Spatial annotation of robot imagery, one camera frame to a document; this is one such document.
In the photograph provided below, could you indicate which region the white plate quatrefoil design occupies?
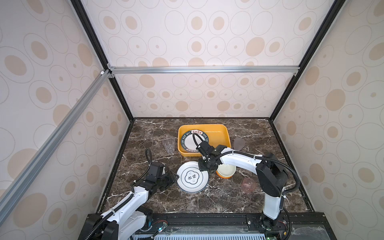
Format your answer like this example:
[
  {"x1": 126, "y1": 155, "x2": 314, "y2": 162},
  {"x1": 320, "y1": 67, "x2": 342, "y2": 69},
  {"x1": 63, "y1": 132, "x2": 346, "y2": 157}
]
[{"x1": 177, "y1": 161, "x2": 209, "y2": 194}]

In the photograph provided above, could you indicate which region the plate with green text rim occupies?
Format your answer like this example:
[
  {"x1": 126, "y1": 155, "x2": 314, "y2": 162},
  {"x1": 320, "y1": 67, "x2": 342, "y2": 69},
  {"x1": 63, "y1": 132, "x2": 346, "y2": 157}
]
[{"x1": 181, "y1": 130, "x2": 209, "y2": 153}]

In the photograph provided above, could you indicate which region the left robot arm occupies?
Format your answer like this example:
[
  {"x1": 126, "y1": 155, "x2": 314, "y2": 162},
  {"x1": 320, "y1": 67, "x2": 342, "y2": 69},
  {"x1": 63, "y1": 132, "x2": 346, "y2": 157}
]
[{"x1": 78, "y1": 162, "x2": 179, "y2": 240}]

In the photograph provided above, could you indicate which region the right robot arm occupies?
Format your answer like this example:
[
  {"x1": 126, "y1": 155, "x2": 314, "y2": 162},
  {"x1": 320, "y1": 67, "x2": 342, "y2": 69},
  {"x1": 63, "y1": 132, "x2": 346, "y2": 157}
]
[{"x1": 196, "y1": 141, "x2": 301, "y2": 225}]

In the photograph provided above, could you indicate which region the yellow plastic bin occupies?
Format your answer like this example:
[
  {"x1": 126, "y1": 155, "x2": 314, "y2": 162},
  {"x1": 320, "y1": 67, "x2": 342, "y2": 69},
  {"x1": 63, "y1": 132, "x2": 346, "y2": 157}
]
[{"x1": 177, "y1": 124, "x2": 231, "y2": 157}]

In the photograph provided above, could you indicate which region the cream and orange bowl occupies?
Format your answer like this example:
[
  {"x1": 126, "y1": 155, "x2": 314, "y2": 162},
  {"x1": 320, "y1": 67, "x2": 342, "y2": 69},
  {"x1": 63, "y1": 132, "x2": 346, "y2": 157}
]
[{"x1": 216, "y1": 164, "x2": 237, "y2": 179}]

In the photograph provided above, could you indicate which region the grey translucent cup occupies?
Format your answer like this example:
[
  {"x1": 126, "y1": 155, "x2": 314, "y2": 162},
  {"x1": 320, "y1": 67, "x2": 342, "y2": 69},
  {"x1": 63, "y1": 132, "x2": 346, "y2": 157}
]
[{"x1": 233, "y1": 138, "x2": 246, "y2": 151}]

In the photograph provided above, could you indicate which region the clear plastic cup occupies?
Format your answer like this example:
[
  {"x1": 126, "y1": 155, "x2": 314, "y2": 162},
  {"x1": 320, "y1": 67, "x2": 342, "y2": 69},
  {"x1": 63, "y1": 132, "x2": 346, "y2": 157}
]
[{"x1": 163, "y1": 138, "x2": 176, "y2": 153}]

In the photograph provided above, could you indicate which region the pink translucent cup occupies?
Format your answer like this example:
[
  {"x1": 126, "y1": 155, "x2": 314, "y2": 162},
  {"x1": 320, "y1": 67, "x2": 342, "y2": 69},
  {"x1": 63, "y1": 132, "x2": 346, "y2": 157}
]
[{"x1": 241, "y1": 178, "x2": 257, "y2": 194}]

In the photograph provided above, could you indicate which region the horizontal aluminium bar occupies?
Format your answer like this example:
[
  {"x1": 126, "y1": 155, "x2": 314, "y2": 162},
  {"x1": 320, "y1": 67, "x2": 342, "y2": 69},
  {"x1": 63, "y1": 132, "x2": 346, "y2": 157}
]
[{"x1": 110, "y1": 66, "x2": 300, "y2": 75}]

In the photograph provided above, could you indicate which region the diagonal aluminium bar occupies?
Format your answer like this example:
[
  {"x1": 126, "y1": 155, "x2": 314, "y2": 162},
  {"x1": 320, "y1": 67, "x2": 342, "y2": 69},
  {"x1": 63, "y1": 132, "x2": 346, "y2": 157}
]
[{"x1": 1, "y1": 70, "x2": 111, "y2": 225}]

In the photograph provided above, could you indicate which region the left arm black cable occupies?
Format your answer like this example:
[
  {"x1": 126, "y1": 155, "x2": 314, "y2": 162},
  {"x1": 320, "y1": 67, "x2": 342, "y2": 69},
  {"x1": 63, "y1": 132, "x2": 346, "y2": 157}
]
[{"x1": 144, "y1": 148, "x2": 152, "y2": 172}]

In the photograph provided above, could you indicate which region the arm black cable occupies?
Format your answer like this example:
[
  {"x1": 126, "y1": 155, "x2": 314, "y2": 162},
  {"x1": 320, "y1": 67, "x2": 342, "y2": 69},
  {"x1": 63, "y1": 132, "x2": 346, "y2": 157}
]
[
  {"x1": 192, "y1": 132, "x2": 206, "y2": 149},
  {"x1": 144, "y1": 148, "x2": 152, "y2": 172}
]

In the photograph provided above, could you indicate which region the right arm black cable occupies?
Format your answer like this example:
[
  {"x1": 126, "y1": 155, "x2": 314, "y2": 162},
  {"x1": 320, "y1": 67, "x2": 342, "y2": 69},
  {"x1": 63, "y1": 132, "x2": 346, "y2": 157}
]
[{"x1": 192, "y1": 132, "x2": 206, "y2": 149}]

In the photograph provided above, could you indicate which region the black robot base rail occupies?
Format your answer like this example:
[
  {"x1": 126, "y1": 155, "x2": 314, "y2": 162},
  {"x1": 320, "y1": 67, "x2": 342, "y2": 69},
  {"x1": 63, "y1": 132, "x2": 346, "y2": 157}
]
[{"x1": 80, "y1": 212, "x2": 337, "y2": 240}]

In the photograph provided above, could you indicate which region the left black frame post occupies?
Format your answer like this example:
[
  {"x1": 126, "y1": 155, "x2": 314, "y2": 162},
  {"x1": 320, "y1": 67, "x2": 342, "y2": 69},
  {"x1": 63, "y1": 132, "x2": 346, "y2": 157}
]
[{"x1": 70, "y1": 0, "x2": 135, "y2": 121}]

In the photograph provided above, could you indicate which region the black frame post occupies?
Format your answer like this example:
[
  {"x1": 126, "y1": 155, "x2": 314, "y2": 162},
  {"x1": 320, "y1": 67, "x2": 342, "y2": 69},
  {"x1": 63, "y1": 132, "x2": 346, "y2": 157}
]
[
  {"x1": 269, "y1": 0, "x2": 346, "y2": 123},
  {"x1": 70, "y1": 0, "x2": 135, "y2": 121}
]

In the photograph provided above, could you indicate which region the right black frame post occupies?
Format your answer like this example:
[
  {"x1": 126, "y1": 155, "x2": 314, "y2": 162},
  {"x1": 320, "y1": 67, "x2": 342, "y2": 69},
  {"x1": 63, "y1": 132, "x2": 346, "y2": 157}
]
[{"x1": 269, "y1": 0, "x2": 346, "y2": 123}]

